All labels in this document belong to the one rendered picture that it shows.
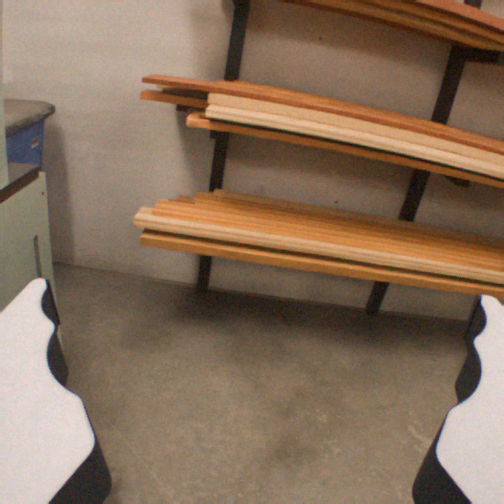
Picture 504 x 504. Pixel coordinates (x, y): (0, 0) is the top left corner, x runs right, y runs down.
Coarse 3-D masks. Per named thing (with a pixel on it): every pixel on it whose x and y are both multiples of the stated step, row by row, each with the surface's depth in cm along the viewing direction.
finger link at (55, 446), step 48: (48, 288) 11; (0, 336) 9; (48, 336) 9; (0, 384) 7; (48, 384) 7; (0, 432) 6; (48, 432) 6; (0, 480) 6; (48, 480) 6; (96, 480) 6
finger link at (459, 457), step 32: (480, 320) 10; (480, 352) 9; (480, 384) 8; (448, 416) 7; (480, 416) 7; (448, 448) 6; (480, 448) 6; (416, 480) 7; (448, 480) 6; (480, 480) 6
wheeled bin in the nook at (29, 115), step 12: (12, 108) 143; (24, 108) 146; (36, 108) 153; (48, 108) 160; (12, 120) 133; (24, 120) 139; (36, 120) 150; (12, 132) 132; (24, 132) 149; (36, 132) 161; (12, 144) 141; (24, 144) 152; (36, 144) 164; (12, 156) 144; (24, 156) 154; (36, 156) 167
